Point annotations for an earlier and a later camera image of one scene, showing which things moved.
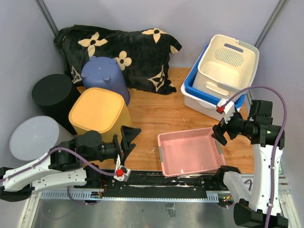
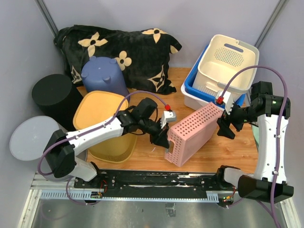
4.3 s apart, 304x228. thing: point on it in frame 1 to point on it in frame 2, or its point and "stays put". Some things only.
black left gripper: x=129 y=134 to x=160 y=137
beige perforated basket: x=226 y=66 stays put
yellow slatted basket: x=102 y=110 stays put
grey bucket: x=33 y=137 stays put
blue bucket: x=105 y=73 stays put
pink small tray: x=189 y=152 to x=188 y=137
